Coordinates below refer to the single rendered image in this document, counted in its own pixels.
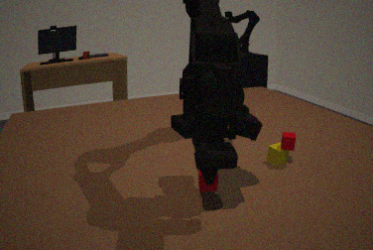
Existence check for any olive yellow cube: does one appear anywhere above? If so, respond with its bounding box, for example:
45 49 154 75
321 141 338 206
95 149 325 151
267 143 290 167

